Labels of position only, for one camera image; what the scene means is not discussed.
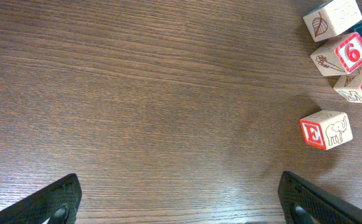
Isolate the red number 6 block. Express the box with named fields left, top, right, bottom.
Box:
left=310, top=32, right=362, bottom=77

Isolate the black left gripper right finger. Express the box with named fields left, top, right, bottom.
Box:
left=278, top=171, right=362, bottom=224

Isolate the blue E leaf block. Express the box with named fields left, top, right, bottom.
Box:
left=303, top=0, right=362, bottom=42

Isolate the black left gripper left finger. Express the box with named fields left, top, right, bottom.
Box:
left=0, top=174, right=82, bottom=224

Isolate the red E elephant block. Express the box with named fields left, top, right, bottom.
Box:
left=300, top=110, right=353, bottom=151

